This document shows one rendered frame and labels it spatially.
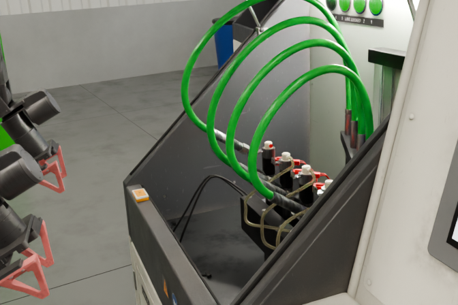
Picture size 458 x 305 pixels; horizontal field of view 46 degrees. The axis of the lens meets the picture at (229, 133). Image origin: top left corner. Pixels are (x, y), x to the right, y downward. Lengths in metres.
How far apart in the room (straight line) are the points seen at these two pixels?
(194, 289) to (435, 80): 0.52
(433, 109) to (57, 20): 6.92
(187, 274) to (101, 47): 6.75
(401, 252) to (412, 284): 0.05
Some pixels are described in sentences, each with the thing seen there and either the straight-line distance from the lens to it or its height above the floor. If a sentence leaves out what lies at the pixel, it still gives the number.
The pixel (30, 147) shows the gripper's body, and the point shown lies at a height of 1.10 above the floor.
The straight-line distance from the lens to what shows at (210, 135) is 0.98.
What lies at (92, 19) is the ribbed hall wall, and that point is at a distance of 7.58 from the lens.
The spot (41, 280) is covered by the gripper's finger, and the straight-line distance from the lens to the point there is 0.91.
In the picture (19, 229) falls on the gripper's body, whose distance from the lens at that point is 0.91.
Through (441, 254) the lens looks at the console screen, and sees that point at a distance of 0.73.
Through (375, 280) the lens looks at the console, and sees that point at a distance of 0.84.
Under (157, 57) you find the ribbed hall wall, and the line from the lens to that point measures 7.91.
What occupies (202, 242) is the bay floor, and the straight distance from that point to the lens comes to 1.34.
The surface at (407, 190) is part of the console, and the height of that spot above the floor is 1.17.
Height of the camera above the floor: 1.48
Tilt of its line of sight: 18 degrees down
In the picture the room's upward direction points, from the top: 3 degrees counter-clockwise
